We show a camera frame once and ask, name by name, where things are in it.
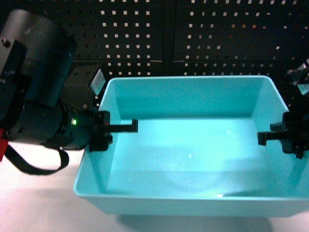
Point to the left gripper jaw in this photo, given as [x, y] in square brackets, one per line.
[100, 141]

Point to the turquoise plastic tub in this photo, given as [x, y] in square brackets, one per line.
[196, 152]

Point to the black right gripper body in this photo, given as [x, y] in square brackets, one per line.
[296, 128]

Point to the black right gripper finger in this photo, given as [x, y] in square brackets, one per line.
[263, 137]

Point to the left gripper hook finger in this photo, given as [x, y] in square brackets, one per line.
[133, 127]

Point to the black perforated pegboard panel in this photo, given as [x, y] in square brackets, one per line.
[187, 37]

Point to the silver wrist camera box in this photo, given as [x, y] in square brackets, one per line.
[97, 82]

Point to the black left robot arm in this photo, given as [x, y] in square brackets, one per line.
[42, 100]

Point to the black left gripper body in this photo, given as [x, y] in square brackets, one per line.
[77, 127]

